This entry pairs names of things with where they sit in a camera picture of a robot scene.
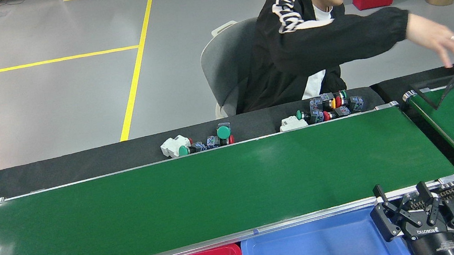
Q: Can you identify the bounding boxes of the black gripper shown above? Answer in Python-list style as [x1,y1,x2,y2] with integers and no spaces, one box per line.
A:
[366,173,454,255]

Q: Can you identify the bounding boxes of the white circuit breaker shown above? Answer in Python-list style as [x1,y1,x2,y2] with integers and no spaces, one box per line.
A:
[278,114,309,133]
[159,133,194,160]

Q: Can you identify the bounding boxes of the blue plastic tray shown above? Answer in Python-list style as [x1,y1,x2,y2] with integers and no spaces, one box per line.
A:
[237,201,414,255]

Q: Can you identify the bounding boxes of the long green conveyor belt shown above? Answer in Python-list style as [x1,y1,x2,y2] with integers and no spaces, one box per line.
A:
[0,92,454,255]

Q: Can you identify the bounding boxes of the person's right hand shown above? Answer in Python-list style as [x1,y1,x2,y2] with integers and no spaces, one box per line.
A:
[416,13,454,72]

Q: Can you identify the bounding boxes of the person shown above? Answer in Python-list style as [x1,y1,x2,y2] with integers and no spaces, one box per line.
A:
[219,0,433,115]

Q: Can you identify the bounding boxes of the grey chair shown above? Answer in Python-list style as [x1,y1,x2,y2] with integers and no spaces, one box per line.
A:
[195,17,272,120]

